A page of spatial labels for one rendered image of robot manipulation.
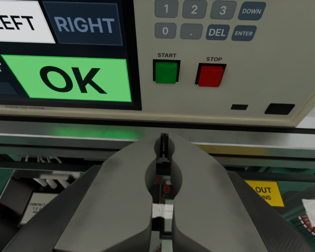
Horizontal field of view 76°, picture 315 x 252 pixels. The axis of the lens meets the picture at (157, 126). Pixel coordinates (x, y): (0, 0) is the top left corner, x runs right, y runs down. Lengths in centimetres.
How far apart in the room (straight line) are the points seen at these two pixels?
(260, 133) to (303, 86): 6
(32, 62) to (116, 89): 7
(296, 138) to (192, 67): 14
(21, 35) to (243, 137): 22
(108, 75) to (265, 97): 15
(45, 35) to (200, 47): 12
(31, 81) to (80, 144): 8
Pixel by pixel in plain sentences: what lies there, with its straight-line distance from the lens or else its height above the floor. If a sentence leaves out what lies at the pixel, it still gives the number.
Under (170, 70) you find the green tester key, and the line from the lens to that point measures 17.
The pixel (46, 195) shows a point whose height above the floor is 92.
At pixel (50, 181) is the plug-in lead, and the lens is 43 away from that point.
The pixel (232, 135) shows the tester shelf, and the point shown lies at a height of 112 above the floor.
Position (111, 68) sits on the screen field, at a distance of 19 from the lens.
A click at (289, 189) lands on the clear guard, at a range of 29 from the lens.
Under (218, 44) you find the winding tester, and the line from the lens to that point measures 17.
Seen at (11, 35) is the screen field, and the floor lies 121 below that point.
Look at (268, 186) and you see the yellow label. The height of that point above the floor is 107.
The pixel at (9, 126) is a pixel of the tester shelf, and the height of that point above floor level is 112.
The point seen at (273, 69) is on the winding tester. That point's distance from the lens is 20.
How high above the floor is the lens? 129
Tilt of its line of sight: 53 degrees down
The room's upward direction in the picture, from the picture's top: 1 degrees clockwise
